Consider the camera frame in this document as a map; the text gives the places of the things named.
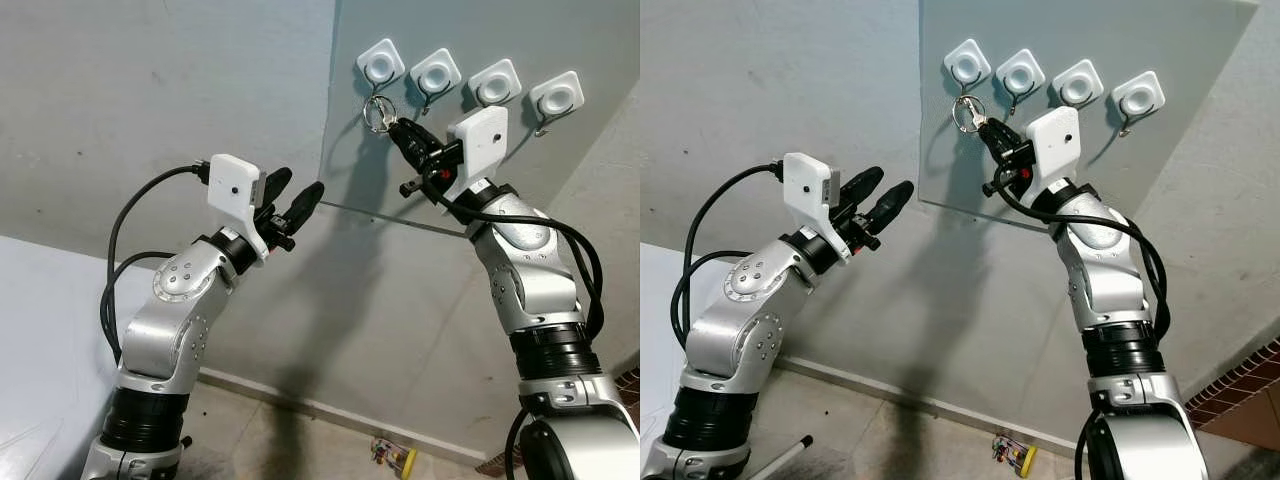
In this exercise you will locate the grey wall board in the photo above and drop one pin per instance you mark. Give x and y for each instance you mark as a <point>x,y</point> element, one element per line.
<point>1180,40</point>
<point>560,40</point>

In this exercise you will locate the white metal table legs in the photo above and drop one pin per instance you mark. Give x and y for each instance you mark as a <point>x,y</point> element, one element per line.
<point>780,458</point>

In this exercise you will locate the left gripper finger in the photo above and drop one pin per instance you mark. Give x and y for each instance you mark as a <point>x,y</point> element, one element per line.
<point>863,185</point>
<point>890,202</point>
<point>278,185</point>
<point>305,202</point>

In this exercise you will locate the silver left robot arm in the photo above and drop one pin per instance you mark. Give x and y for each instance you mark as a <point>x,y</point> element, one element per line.
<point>740,330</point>
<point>170,330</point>

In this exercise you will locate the white square wall hook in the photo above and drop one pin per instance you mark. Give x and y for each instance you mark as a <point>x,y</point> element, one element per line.
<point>381,65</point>
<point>1020,72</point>
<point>436,72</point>
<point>557,95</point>
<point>968,64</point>
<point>1138,95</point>
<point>495,83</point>
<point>1078,83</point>

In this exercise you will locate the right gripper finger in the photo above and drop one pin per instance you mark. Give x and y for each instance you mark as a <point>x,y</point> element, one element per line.
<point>995,148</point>
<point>1007,136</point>
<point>420,135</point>
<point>408,148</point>

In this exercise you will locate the yellow object on floor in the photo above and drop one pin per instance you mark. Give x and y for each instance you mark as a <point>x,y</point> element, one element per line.
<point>1018,456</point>
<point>400,460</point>

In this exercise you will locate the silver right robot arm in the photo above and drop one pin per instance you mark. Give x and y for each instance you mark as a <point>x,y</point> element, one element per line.
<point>1110,270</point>
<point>530,270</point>

